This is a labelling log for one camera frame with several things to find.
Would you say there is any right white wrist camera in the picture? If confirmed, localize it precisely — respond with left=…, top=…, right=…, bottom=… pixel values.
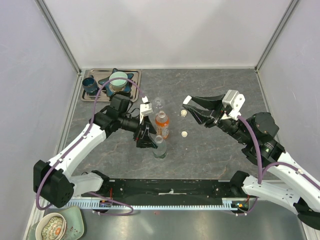
left=221, top=89, right=245, bottom=121

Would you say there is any patterned ceramic bowl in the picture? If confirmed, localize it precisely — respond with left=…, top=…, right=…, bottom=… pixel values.
left=35, top=212, right=67, bottom=240

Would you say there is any small clear empty bottle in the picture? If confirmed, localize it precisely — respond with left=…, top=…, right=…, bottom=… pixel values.
left=152, top=97, right=165, bottom=111

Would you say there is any clear green-label water bottle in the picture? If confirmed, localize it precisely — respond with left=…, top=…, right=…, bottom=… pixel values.
left=152, top=135, right=167, bottom=159

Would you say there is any orange drink bottle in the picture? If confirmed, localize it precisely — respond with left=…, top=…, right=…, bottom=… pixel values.
left=155, top=110, right=170, bottom=139

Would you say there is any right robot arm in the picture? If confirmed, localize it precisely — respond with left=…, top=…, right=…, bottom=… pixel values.
left=182, top=90, right=320, bottom=230

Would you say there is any green square plate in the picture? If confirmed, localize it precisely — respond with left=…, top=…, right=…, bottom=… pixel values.
left=25, top=206, right=85, bottom=240

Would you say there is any cream bottle cap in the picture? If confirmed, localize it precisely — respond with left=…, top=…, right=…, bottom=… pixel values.
left=181, top=131, right=188, bottom=138

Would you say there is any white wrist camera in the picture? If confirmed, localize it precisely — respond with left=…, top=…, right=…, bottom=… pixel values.
left=139, top=96, right=154, bottom=124
left=221, top=89, right=245, bottom=121

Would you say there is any right aluminium frame post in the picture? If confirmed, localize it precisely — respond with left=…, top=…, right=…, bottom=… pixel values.
left=254, top=0, right=300, bottom=73

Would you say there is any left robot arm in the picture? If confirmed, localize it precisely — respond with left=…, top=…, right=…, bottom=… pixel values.
left=33, top=93, right=158, bottom=210

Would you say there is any left aluminium frame post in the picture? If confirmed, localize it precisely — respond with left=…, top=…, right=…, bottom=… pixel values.
left=35, top=0, right=82, bottom=74

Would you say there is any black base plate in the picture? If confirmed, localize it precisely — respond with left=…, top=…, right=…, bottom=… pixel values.
left=95, top=178, right=247, bottom=205

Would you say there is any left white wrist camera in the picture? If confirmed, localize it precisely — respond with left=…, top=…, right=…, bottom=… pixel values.
left=139, top=96, right=154, bottom=124

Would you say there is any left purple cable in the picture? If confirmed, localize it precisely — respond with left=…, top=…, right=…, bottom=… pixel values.
left=36, top=78, right=148, bottom=216

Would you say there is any pale green bowl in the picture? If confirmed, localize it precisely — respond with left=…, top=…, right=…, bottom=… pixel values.
left=109, top=71, right=128, bottom=91

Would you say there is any blue star-shaped dish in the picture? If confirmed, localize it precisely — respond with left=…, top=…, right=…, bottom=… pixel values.
left=98, top=68, right=134, bottom=99

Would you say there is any dark blue cup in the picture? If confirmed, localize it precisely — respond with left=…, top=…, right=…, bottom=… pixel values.
left=82, top=75, right=100, bottom=96

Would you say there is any slotted cable duct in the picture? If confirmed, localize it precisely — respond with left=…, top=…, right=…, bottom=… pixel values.
left=62, top=197, right=254, bottom=211

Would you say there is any white ribbed bottle cap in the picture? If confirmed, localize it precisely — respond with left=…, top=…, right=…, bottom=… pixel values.
left=180, top=109, right=188, bottom=118

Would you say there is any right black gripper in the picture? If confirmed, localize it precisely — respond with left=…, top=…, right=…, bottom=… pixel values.
left=183, top=92, right=252, bottom=145

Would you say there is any steel tray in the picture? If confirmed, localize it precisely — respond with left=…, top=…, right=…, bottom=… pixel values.
left=80, top=68, right=141, bottom=102

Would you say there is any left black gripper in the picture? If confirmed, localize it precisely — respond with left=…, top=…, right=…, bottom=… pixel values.
left=118, top=112, right=158, bottom=149

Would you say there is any aluminium frame post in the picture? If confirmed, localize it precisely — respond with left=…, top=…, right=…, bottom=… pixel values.
left=254, top=0, right=300, bottom=73
left=35, top=0, right=82, bottom=74

